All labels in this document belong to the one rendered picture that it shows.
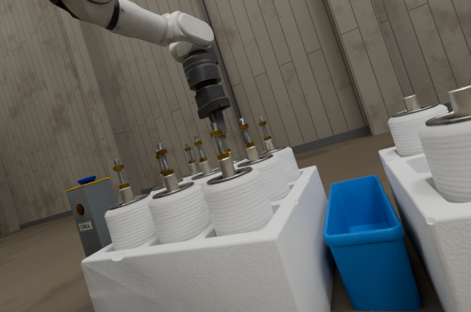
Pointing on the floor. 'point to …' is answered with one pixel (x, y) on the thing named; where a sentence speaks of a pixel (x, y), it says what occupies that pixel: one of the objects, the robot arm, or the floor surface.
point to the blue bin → (369, 247)
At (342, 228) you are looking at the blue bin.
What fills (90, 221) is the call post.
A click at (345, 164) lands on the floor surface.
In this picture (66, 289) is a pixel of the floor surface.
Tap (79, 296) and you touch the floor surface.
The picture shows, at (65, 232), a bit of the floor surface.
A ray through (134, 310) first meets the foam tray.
